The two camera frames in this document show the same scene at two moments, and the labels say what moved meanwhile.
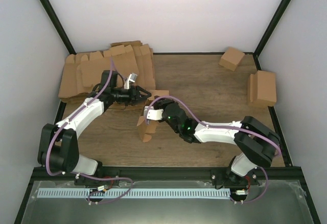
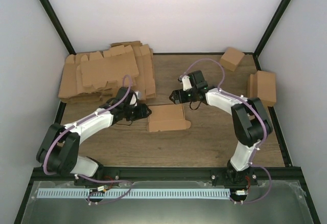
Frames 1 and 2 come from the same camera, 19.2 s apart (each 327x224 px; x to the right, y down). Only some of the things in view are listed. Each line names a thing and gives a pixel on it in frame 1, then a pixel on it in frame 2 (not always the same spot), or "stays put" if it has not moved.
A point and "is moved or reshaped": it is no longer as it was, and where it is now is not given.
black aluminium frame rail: [275, 174] stays put
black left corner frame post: [52, 13] stays put
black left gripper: [135, 97] → [142, 113]
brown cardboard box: [147, 129] is moved or reshaped
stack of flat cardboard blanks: [82, 72] stays put
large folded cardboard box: [262, 89] stays put
